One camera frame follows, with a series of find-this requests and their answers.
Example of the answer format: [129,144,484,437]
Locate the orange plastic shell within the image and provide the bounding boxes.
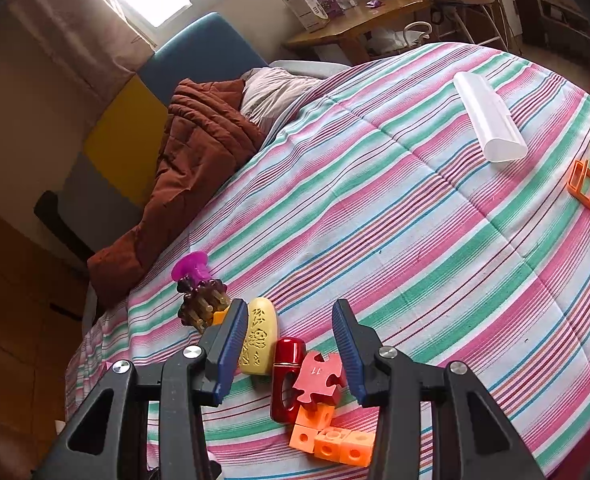
[211,308,229,326]

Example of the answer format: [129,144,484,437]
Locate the cream carved oval case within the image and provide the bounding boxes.
[238,297,278,376]

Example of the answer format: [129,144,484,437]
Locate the dark brown massager brush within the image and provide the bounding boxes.
[176,278,232,334]

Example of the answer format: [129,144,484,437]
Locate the red puzzle piece block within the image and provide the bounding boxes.
[293,351,347,411]

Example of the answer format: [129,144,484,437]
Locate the red metallic capsule bottle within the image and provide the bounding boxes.
[270,337,307,425]

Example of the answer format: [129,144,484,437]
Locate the purple plastic cup strainer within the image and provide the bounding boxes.
[171,252,212,285]

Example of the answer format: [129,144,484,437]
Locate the orange linked cubes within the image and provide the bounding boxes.
[288,404,375,467]

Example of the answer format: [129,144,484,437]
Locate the striped pink green bedspread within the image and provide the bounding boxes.
[66,42,590,474]

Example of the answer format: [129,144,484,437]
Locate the grey yellow blue headboard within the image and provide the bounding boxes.
[33,12,266,261]

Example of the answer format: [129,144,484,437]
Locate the rust brown quilted jacket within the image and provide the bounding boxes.
[88,78,266,309]

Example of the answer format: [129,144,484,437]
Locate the white translucent tube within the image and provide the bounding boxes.
[453,72,528,164]

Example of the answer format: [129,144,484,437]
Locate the wooden side desk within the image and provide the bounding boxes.
[283,0,434,65]

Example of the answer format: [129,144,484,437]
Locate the white box on desk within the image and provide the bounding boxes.
[283,0,330,32]

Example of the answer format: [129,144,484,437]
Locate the pink curtain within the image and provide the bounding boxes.
[8,0,154,107]

